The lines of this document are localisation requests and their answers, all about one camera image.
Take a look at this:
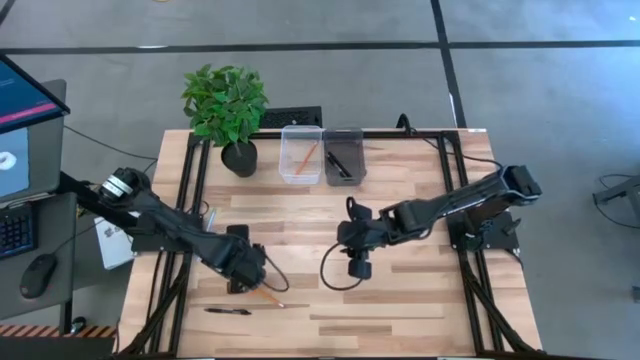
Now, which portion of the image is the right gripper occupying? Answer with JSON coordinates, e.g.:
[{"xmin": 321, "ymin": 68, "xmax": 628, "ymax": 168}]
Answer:
[{"xmin": 336, "ymin": 195, "xmax": 389, "ymax": 281}]

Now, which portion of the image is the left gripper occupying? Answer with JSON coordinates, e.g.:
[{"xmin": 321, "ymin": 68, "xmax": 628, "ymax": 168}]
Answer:
[{"xmin": 219, "ymin": 224, "xmax": 269, "ymax": 296}]

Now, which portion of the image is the orange pencil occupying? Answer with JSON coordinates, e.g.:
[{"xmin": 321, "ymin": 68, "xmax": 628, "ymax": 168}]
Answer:
[
  {"xmin": 293, "ymin": 142, "xmax": 320, "ymax": 177},
  {"xmin": 248, "ymin": 287, "xmax": 286, "ymax": 309}
]

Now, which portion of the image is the black silver pen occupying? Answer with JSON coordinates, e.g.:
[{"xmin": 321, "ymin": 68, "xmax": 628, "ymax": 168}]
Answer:
[{"xmin": 326, "ymin": 151, "xmax": 353, "ymax": 180}]

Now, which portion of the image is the grey translucent plastic bin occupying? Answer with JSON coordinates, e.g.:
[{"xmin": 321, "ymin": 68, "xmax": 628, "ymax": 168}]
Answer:
[{"xmin": 323, "ymin": 128, "xmax": 367, "ymax": 188}]

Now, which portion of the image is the black plant pot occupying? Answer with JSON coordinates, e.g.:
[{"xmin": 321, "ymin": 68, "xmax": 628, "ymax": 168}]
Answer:
[{"xmin": 220, "ymin": 139, "xmax": 260, "ymax": 179}]

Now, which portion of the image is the clear plastic bin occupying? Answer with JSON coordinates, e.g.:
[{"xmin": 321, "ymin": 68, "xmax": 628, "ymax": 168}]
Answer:
[{"xmin": 278, "ymin": 124, "xmax": 325, "ymax": 186}]

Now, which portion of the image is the white paper booklet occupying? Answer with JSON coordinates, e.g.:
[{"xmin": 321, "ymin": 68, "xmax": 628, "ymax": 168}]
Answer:
[{"xmin": 93, "ymin": 215, "xmax": 137, "ymax": 272}]

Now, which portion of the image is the black keyboard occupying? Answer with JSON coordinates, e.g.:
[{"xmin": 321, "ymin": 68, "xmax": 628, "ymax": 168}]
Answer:
[{"xmin": 259, "ymin": 105, "xmax": 324, "ymax": 130}]

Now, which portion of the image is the green artificial plant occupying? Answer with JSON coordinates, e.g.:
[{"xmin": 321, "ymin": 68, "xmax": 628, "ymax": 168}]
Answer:
[{"xmin": 180, "ymin": 63, "xmax": 270, "ymax": 149}]

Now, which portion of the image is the grey desk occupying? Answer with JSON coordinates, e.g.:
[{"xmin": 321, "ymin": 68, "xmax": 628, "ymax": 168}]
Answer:
[{"xmin": 0, "ymin": 192, "xmax": 80, "ymax": 321}]

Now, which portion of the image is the yellow black hazard strip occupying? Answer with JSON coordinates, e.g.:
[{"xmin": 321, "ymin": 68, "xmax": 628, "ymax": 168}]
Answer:
[{"xmin": 0, "ymin": 324, "xmax": 118, "ymax": 339}]

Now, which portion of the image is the black computer mouse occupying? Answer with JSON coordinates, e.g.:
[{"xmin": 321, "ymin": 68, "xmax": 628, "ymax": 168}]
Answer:
[{"xmin": 19, "ymin": 252, "xmax": 59, "ymax": 300}]

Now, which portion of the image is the blue backlit keyboard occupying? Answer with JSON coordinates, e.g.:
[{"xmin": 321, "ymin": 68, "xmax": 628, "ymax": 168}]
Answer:
[{"xmin": 0, "ymin": 202, "xmax": 39, "ymax": 261}]

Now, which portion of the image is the grey computer screen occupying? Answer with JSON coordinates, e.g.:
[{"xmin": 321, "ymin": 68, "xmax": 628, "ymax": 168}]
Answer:
[{"xmin": 0, "ymin": 78, "xmax": 67, "ymax": 204}]

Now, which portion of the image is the black floor stand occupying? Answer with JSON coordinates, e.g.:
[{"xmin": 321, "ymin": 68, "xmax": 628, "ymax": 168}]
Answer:
[{"xmin": 592, "ymin": 172, "xmax": 640, "ymax": 231}]

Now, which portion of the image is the dark blue computer monitor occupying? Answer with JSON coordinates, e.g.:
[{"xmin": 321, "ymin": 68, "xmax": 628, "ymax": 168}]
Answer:
[{"xmin": 0, "ymin": 53, "xmax": 72, "ymax": 136}]

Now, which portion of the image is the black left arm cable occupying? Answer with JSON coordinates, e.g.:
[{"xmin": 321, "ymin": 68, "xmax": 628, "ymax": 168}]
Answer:
[{"xmin": 257, "ymin": 249, "xmax": 291, "ymax": 294}]

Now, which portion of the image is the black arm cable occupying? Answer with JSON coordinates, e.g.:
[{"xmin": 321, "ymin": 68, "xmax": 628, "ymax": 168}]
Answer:
[
  {"xmin": 257, "ymin": 249, "xmax": 291, "ymax": 294},
  {"xmin": 319, "ymin": 241, "xmax": 366, "ymax": 292}
]

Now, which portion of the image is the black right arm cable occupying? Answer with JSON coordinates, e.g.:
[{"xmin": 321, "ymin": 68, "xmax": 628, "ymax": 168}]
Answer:
[{"xmin": 319, "ymin": 241, "xmax": 366, "ymax": 292}]

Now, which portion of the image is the black aluminium table frame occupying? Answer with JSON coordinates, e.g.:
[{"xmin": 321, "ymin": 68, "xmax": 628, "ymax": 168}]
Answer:
[{"xmin": 117, "ymin": 128, "xmax": 544, "ymax": 359}]

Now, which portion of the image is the black power cable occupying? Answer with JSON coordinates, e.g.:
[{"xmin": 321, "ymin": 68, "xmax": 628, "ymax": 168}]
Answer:
[{"xmin": 396, "ymin": 113, "xmax": 505, "ymax": 171}]

